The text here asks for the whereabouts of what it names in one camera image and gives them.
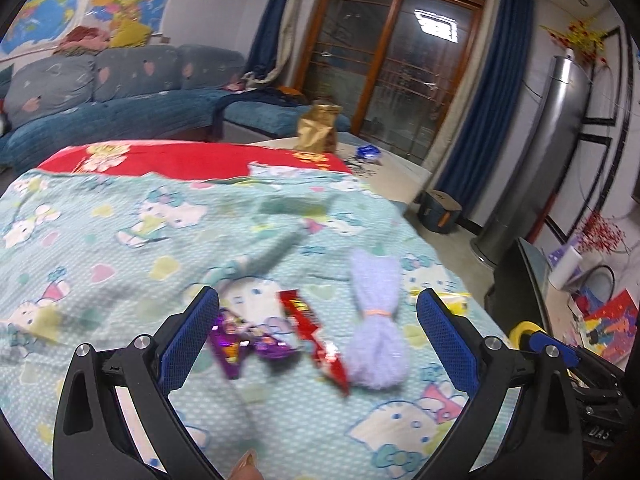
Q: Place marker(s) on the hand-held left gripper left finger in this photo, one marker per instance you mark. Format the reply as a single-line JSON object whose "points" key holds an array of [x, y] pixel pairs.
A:
{"points": [[185, 342]]}

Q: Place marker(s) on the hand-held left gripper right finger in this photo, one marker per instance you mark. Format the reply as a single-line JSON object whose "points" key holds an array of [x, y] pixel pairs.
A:
{"points": [[447, 342]]}

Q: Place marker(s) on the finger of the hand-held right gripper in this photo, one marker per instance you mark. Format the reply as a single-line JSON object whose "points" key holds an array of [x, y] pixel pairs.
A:
{"points": [[550, 345]]}

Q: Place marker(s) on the yellow round bin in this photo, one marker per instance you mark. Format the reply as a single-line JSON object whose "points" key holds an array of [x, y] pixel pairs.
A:
{"points": [[522, 331]]}

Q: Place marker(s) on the purple foil wrapper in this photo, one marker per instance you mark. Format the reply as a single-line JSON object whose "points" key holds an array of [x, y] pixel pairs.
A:
{"points": [[235, 347]]}

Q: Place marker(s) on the red snack packet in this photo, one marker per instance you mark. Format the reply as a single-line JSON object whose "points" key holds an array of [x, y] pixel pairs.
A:
{"points": [[312, 330]]}

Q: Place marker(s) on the person's left hand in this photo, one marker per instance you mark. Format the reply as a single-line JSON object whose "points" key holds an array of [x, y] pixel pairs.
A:
{"points": [[246, 466]]}

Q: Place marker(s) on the yellow white plastic wrapper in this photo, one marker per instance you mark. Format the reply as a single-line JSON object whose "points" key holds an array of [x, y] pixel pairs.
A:
{"points": [[455, 302]]}

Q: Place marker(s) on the colourful picture book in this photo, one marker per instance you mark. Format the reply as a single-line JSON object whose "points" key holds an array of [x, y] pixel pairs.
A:
{"points": [[612, 325]]}

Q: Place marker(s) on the lilac yarn bundle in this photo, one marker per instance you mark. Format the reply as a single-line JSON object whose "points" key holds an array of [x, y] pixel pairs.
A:
{"points": [[375, 340]]}

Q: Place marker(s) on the white paper roll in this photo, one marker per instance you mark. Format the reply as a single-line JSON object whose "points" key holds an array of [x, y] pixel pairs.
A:
{"points": [[565, 270]]}

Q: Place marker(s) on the black hoop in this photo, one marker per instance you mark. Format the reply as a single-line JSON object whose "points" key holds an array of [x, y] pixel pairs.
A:
{"points": [[611, 280]]}

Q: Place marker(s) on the purple box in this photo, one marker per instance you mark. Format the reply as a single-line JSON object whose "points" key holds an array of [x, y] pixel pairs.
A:
{"points": [[559, 256]]}

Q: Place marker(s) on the cat printed blanket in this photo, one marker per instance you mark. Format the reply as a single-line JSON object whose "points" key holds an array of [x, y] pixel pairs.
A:
{"points": [[150, 260]]}

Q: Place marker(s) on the red berry branch decoration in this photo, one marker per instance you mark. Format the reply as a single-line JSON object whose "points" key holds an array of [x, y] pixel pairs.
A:
{"points": [[600, 232]]}

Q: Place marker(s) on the dark box with orange mark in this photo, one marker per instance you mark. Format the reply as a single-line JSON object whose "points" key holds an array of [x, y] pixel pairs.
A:
{"points": [[440, 210]]}

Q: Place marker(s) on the beige coffee table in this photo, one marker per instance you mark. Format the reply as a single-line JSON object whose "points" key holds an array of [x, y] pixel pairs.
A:
{"points": [[395, 180]]}

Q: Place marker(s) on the silver tower air conditioner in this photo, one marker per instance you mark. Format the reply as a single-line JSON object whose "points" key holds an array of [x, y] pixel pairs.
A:
{"points": [[540, 160]]}

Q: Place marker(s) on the red cloth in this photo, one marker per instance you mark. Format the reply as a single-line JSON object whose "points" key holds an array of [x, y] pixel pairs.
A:
{"points": [[200, 157]]}

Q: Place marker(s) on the blue white snack wrapper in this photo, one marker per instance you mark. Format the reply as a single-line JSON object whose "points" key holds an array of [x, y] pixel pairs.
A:
{"points": [[370, 152]]}

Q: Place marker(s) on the blue curtain beside air conditioner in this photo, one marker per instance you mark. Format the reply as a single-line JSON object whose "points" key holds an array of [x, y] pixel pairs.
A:
{"points": [[487, 100]]}

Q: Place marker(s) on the blue grey sofa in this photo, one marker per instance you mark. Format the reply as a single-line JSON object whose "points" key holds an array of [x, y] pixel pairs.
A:
{"points": [[125, 95]]}

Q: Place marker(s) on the wooden glass sliding door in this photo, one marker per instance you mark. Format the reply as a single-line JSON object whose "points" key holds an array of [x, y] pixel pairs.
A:
{"points": [[390, 60]]}

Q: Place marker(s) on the yellow flower decoration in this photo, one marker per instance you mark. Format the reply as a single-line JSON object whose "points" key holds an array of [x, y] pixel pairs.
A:
{"points": [[580, 35]]}

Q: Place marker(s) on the pile of clothes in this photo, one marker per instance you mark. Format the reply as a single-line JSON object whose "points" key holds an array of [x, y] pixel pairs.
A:
{"points": [[95, 40]]}

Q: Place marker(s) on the blue curtain beside sofa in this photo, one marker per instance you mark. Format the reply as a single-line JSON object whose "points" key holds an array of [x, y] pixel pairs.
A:
{"points": [[272, 15]]}

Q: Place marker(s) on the yellow country map poster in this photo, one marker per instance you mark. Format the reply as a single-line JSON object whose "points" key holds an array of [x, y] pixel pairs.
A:
{"points": [[130, 7]]}

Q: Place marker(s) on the blue world map poster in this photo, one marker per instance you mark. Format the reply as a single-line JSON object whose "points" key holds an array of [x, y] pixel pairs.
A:
{"points": [[45, 17]]}

